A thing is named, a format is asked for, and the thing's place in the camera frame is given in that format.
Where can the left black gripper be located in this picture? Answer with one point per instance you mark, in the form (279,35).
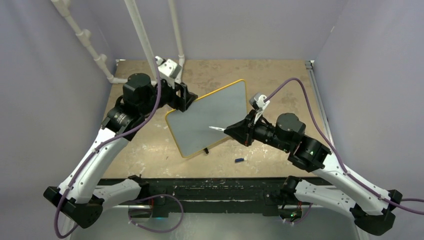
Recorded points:
(186,97)

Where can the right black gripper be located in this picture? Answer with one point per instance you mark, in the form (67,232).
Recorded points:
(243,131)

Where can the whiteboard marker pen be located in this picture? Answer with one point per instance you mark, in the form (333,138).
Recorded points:
(217,128)

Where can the yellow framed whiteboard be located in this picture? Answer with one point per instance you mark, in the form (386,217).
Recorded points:
(191,130)

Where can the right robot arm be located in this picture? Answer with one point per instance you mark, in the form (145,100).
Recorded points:
(351,195)

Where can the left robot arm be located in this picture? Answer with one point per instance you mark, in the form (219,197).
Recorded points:
(78,196)

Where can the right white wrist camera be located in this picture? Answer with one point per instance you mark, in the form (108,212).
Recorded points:
(259,102)

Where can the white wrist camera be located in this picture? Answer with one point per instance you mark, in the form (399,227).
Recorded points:
(169,70)
(259,102)

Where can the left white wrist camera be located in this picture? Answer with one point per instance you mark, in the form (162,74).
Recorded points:
(169,70)

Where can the white PVC pipe frame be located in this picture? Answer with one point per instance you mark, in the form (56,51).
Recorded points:
(84,37)

